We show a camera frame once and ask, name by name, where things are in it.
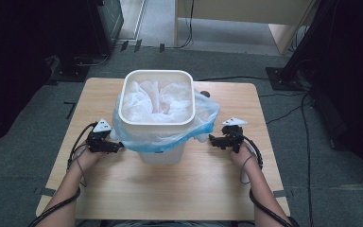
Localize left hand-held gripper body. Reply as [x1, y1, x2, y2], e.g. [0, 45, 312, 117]
[86, 118, 112, 154]

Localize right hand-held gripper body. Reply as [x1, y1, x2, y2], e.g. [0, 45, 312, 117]
[221, 116, 249, 154]

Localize translucent blue-edged trash bag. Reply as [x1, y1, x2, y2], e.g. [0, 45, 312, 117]
[112, 79, 221, 154]

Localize white bin rim ring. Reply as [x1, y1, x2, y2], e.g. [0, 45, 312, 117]
[118, 69, 198, 127]

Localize white trash bin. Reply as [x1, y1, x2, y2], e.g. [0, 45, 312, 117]
[109, 69, 210, 166]

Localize person's right hand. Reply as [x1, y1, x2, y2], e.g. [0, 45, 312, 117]
[231, 143, 257, 169]

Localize person's left hand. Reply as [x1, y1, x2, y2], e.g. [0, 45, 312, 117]
[70, 149, 103, 173]

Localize black flat stand base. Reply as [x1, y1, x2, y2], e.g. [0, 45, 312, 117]
[51, 55, 92, 83]

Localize black stand base with pole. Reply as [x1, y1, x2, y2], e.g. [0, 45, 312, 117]
[266, 0, 339, 93]

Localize dark curtain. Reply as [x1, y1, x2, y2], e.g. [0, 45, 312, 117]
[0, 0, 56, 150]

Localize black cabinet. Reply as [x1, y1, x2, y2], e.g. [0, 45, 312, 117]
[60, 0, 125, 59]

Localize beige wooden desk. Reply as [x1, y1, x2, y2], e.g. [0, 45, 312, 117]
[173, 0, 317, 57]

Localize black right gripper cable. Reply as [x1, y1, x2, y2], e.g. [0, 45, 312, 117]
[240, 134, 295, 227]

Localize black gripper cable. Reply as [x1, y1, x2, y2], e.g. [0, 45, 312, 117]
[27, 122, 98, 227]
[240, 134, 295, 227]

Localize thin grey right wrist cable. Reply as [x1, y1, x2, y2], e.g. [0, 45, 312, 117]
[239, 154, 257, 185]

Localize thin grey wrist cable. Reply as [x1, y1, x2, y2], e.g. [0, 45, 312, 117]
[239, 154, 257, 185]
[75, 148, 88, 187]

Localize thin grey left wrist cable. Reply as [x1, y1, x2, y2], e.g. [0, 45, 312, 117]
[75, 148, 88, 187]

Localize long black floor cable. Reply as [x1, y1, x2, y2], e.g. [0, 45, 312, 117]
[300, 92, 316, 227]

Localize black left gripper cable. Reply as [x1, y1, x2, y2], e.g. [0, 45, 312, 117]
[27, 122, 98, 227]

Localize black hanging cable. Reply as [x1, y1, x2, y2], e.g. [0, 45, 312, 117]
[173, 0, 196, 50]

